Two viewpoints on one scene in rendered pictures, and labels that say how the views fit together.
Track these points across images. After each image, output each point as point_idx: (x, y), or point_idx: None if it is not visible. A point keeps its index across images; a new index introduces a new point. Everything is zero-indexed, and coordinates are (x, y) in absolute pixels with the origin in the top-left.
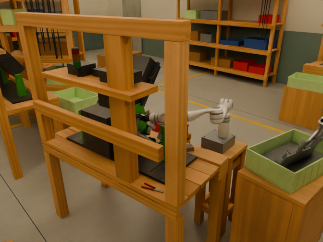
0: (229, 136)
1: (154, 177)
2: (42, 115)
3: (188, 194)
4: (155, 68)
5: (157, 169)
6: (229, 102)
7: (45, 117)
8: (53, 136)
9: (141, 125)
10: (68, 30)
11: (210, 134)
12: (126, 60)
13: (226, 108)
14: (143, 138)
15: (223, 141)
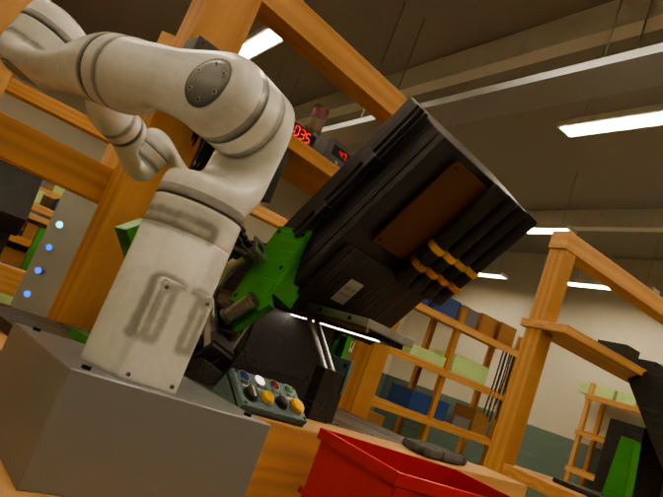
0: (87, 364)
1: (21, 310)
2: (357, 340)
3: None
4: (395, 126)
5: (54, 324)
6: (184, 48)
7: (359, 350)
8: (347, 406)
9: (247, 287)
10: (321, 72)
11: (186, 384)
12: (190, 15)
13: (88, 35)
14: (56, 140)
15: (44, 335)
